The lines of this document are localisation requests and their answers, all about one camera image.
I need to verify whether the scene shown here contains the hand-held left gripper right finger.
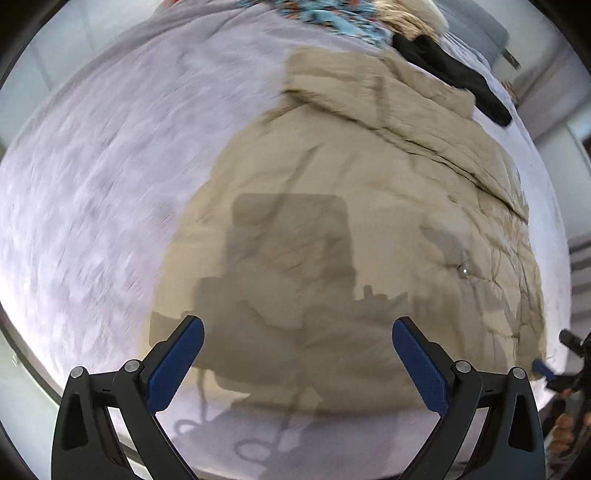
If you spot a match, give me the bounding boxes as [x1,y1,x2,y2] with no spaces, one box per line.
[392,316,548,480]

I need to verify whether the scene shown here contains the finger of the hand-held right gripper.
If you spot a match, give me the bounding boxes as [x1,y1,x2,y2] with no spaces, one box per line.
[558,329,591,360]
[531,360,558,382]

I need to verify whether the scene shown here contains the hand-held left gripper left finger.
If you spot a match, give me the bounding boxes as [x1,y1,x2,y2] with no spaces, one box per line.
[52,315,205,480]

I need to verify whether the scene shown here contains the beige puffer jacket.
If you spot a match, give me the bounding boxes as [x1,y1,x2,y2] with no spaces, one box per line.
[148,46,551,415]

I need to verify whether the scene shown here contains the lavender fleece bed blanket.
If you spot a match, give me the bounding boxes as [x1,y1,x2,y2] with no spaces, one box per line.
[0,0,573,480]

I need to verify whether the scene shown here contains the black folded garment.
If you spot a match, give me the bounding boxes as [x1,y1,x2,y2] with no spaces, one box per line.
[392,33,513,128]

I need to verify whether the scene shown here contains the grey quilted headboard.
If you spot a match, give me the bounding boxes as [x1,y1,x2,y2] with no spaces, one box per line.
[434,0,509,52]

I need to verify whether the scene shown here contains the beige striped fleece blanket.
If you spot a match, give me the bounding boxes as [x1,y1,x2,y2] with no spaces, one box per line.
[373,0,448,41]

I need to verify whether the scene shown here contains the blue cartoon print pajamas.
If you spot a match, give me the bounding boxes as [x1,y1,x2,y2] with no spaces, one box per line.
[235,0,394,48]

